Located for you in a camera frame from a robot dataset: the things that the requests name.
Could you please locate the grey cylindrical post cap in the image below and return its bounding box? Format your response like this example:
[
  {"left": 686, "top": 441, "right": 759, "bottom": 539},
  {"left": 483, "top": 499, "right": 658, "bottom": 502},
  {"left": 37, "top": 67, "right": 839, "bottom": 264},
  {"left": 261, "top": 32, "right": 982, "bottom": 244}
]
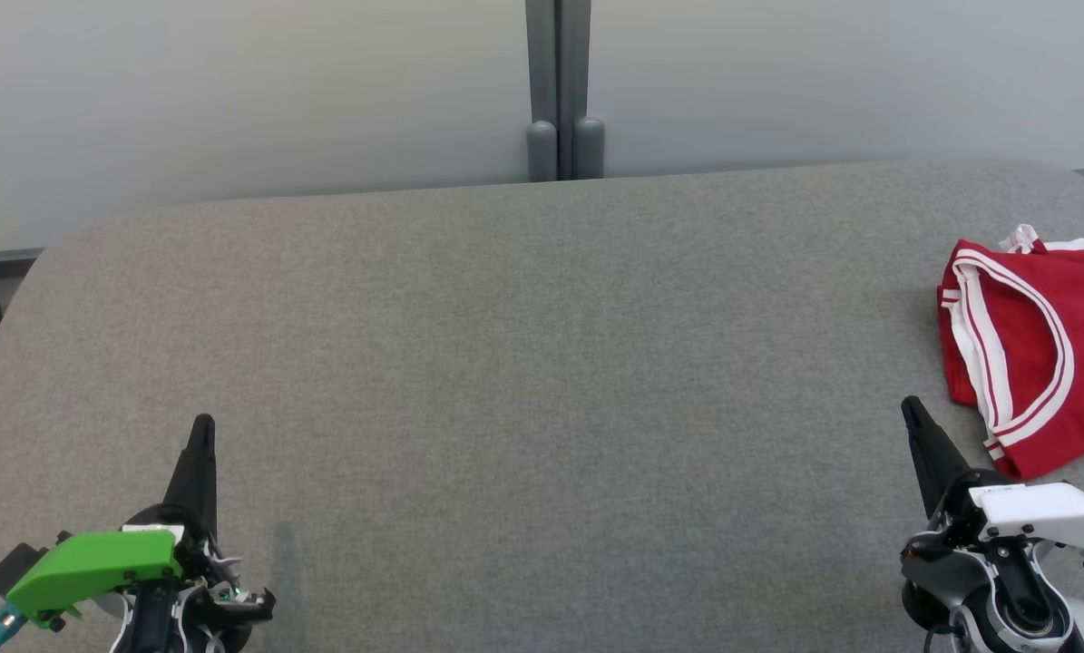
[
  {"left": 572, "top": 115, "right": 606, "bottom": 180},
  {"left": 526, "top": 121, "right": 559, "bottom": 183}
]

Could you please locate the red white-trimmed jersey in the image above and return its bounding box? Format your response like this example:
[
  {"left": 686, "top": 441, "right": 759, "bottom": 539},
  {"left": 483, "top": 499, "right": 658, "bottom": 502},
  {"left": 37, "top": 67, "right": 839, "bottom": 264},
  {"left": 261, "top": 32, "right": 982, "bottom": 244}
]
[{"left": 937, "top": 223, "right": 1084, "bottom": 482}]

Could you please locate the grey partition post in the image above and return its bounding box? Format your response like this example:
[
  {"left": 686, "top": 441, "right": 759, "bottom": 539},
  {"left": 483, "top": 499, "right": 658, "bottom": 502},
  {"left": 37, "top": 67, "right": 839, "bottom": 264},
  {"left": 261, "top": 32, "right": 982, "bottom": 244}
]
[{"left": 524, "top": 0, "right": 593, "bottom": 180}]

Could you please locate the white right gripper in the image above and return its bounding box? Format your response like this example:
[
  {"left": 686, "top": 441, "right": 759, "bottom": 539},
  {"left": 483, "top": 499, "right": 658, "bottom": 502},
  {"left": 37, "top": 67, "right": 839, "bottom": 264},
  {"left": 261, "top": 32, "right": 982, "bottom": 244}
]
[{"left": 901, "top": 396, "right": 1084, "bottom": 549}]

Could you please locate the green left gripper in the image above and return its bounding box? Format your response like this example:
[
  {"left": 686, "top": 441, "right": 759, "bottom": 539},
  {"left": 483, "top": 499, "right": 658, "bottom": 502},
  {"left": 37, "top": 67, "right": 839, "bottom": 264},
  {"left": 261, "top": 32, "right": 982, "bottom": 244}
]
[{"left": 5, "top": 414, "right": 228, "bottom": 632}]

